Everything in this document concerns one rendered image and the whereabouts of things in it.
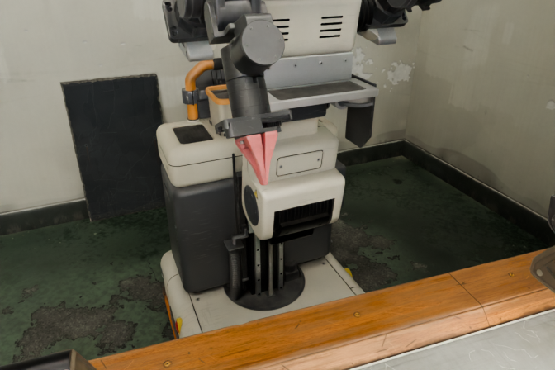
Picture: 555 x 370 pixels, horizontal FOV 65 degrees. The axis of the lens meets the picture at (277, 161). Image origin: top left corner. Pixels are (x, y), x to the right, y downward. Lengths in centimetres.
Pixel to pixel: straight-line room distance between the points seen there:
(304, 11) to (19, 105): 170
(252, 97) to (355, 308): 39
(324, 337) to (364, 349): 6
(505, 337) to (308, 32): 66
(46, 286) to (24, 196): 56
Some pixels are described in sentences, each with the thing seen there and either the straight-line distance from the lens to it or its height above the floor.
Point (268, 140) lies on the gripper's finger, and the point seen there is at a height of 106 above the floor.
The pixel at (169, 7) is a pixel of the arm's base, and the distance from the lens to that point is 91.
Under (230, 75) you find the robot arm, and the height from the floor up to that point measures 114.
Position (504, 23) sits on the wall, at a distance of 254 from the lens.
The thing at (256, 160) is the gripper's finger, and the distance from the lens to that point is 61.
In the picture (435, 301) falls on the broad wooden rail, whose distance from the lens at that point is 81.
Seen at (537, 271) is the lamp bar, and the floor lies 105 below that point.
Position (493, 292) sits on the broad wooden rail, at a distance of 87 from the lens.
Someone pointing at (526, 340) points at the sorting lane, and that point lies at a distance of 84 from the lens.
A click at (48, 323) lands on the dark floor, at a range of 201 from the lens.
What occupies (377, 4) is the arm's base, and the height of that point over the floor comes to 119.
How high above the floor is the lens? 129
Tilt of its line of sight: 26 degrees down
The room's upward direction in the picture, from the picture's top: straight up
